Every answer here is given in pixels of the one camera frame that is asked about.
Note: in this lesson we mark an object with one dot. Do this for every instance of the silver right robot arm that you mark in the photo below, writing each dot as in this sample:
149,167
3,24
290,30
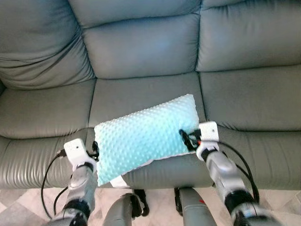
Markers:
225,174

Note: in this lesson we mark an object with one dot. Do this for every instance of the silver right robot leg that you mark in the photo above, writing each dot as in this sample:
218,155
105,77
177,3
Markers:
195,209

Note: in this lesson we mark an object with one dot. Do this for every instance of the silver robot leg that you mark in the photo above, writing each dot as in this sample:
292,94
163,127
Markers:
120,212
195,209

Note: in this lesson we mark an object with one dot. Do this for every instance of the silver left robot leg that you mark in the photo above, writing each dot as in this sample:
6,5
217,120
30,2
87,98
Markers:
120,212

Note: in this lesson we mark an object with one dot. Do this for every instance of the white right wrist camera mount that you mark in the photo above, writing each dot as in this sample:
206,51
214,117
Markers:
208,132

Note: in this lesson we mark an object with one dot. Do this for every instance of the teal dotted minky pillow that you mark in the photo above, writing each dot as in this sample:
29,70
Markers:
141,136

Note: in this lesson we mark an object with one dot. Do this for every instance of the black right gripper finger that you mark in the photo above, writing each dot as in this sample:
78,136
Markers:
183,134

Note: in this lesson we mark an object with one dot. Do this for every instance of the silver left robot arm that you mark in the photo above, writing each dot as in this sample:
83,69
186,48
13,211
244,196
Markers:
82,188

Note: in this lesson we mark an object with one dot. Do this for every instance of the green leather sofa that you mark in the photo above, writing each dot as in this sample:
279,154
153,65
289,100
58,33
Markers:
141,47

